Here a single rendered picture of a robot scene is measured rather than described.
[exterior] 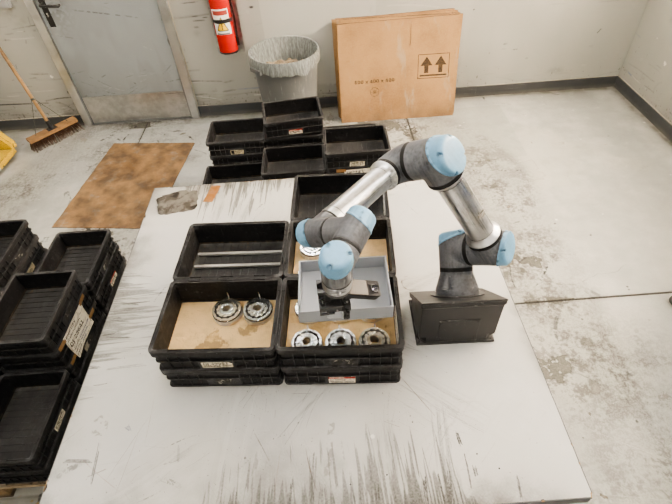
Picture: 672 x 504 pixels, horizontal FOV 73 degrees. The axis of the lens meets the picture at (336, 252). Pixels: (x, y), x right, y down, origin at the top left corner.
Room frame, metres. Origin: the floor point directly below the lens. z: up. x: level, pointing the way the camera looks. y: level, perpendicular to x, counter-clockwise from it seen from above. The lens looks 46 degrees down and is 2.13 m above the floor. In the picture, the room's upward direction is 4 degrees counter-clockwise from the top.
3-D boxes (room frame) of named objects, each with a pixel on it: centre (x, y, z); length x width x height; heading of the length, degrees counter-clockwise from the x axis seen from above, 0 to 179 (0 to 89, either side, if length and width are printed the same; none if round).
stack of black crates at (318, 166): (2.46, 0.23, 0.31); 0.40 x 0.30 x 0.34; 90
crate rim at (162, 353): (0.93, 0.40, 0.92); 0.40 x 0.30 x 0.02; 87
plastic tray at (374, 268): (0.88, -0.02, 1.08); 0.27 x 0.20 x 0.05; 89
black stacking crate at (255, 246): (1.23, 0.38, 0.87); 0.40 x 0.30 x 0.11; 87
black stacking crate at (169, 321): (0.93, 0.40, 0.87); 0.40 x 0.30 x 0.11; 87
